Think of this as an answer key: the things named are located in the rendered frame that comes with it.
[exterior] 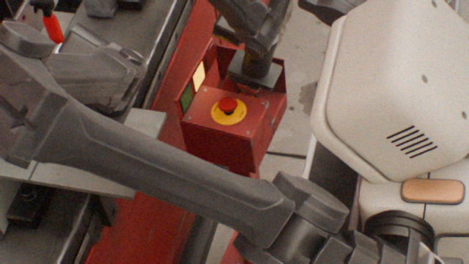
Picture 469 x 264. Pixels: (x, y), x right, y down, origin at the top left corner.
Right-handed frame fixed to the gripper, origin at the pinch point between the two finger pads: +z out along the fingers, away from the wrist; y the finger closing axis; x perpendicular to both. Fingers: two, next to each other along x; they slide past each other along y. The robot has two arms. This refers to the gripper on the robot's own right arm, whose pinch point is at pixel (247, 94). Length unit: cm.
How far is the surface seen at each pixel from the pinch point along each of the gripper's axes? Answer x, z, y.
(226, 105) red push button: 10.7, -7.7, 1.9
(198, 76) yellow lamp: 5.1, -5.8, 10.1
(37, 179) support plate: 50, -21, 22
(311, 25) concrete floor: -98, 75, -1
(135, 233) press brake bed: 32.7, 16.5, 9.9
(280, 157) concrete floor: -39, 73, -10
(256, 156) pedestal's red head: 14.0, 0.1, -7.3
